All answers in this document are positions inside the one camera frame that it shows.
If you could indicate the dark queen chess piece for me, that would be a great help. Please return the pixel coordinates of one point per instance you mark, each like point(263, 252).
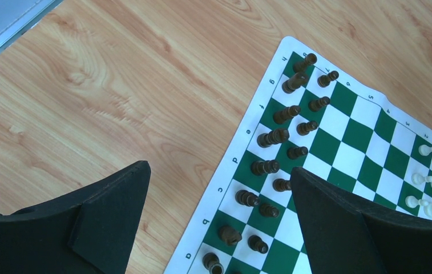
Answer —
point(261, 167)

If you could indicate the dark knight chess piece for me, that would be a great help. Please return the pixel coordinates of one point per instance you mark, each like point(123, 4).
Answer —
point(229, 235)

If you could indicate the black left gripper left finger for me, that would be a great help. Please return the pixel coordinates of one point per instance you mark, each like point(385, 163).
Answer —
point(89, 230)

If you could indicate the dark pawn chess piece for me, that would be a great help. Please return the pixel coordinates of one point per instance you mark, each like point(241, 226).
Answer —
point(257, 244)

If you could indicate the white chess pawn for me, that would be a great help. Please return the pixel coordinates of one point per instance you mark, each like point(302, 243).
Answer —
point(413, 202)
point(417, 179)
point(425, 150)

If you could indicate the green white chess board mat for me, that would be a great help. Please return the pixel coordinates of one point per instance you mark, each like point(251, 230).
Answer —
point(345, 133)

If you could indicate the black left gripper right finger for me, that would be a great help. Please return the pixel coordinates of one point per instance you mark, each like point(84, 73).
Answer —
point(345, 233)

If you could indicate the dark rook chess piece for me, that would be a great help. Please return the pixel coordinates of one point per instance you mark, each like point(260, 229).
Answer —
point(212, 263)

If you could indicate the dark king chess piece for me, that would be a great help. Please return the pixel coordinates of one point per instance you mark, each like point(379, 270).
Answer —
point(277, 136)

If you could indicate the dark bishop chess piece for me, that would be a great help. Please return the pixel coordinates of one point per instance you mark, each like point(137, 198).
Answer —
point(247, 198)

